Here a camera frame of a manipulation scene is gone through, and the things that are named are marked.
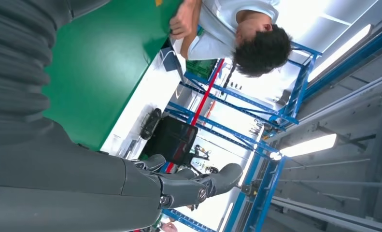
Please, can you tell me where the person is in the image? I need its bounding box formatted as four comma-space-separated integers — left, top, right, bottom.
169, 0, 293, 78
160, 221, 179, 232

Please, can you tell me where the dark tablet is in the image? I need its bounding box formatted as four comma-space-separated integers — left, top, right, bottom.
160, 46, 186, 82

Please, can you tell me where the green plastic crate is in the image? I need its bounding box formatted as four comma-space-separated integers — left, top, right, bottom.
185, 58, 218, 80

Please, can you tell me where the black handheld controller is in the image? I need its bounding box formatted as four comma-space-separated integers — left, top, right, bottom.
140, 108, 163, 141

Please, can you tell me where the black mesh office chair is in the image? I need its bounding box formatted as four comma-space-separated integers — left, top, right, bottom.
142, 116, 199, 165

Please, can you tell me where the blue metal shelving rack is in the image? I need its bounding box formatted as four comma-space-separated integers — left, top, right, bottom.
160, 22, 382, 232

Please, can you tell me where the white humanoid robot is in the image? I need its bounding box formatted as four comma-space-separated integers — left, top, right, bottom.
184, 144, 220, 175

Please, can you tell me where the white ceiling light strip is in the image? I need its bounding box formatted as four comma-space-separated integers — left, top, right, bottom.
307, 24, 372, 83
279, 133, 338, 158

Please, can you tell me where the black box yellow warning sign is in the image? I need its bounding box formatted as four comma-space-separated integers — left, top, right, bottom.
241, 181, 262, 198

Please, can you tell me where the thin white tablet cable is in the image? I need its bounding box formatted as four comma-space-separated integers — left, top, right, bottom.
158, 49, 179, 70

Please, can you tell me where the red barrier rail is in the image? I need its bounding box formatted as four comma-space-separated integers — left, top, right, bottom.
163, 58, 226, 174

